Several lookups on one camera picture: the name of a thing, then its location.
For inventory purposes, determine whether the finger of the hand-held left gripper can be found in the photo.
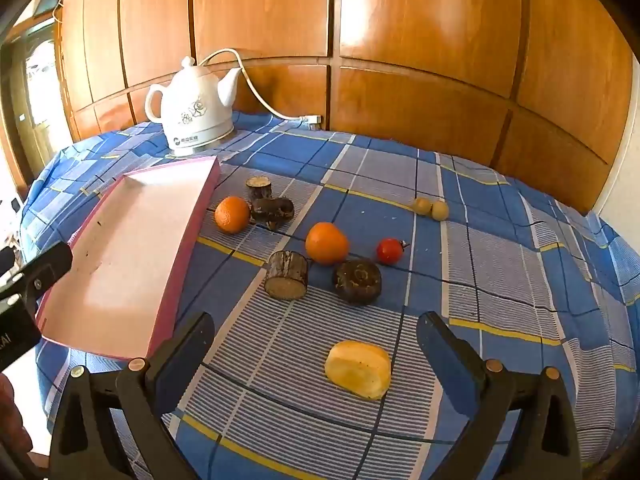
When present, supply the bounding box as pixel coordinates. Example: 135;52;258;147
0;241;74;306

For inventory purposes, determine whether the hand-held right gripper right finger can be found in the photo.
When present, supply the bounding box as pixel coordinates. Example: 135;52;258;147
416;311;583;480

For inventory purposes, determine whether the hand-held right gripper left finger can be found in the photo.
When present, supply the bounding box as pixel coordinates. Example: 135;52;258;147
50;311;216;480

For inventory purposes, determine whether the pink shallow tray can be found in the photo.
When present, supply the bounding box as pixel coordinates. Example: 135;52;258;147
36;156;222;362

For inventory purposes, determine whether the yellow peeled fruit piece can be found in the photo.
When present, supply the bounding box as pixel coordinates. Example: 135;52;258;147
324;340;392;401

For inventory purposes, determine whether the dark round sugarcane piece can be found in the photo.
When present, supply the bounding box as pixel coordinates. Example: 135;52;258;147
333;258;382;305

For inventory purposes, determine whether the red tomato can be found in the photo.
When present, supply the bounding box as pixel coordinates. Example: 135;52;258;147
376;238;411;266

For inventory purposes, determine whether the striped bark sugarcane piece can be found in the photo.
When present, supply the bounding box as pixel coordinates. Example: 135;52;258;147
264;250;309;301

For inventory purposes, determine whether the orange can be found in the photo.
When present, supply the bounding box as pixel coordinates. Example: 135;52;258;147
305;222;350;266
214;196;251;235

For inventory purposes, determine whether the knobby dark sugarcane piece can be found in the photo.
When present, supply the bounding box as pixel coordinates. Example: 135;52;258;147
250;197;295;231

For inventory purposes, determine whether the person's left hand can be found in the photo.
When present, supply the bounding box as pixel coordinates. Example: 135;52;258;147
0;374;33;456

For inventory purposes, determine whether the wooden framed glass door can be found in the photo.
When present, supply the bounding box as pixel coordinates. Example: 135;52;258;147
0;10;76;191

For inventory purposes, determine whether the blue plaid tablecloth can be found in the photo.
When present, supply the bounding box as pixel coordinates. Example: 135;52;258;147
20;110;640;480

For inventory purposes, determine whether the white electric kettle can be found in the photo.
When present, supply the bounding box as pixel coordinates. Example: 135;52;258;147
145;56;242;157

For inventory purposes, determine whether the wooden wardrobe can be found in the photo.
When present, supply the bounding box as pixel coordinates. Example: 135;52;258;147
55;0;636;211

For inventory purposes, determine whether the white power cord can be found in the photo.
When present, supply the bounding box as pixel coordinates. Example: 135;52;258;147
202;49;324;127

